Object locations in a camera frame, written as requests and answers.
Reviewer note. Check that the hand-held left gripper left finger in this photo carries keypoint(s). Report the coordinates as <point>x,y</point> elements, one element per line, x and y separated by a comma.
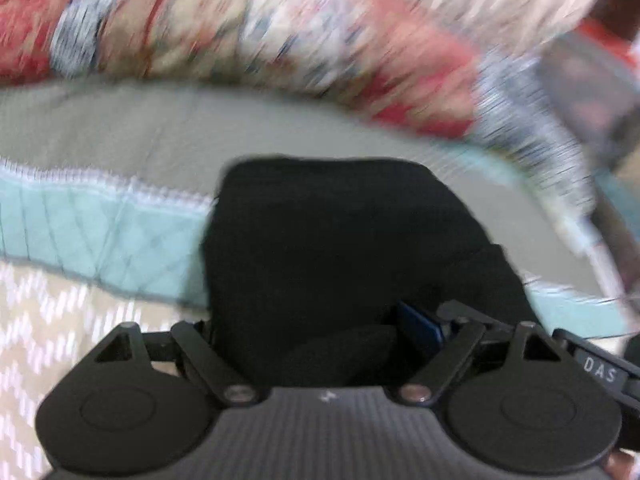
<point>200,352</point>

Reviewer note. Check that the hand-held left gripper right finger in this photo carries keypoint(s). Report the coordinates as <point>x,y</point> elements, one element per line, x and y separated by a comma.
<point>422,332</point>

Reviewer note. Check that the black pants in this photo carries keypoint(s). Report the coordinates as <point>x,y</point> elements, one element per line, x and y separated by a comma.
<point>325,235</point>

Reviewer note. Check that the grey teal quilted bedspread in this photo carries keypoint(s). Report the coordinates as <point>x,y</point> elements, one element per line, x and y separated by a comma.
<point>150,125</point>

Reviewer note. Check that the red floral patterned blanket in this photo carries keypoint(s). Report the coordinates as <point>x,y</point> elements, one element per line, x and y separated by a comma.
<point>200,25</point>

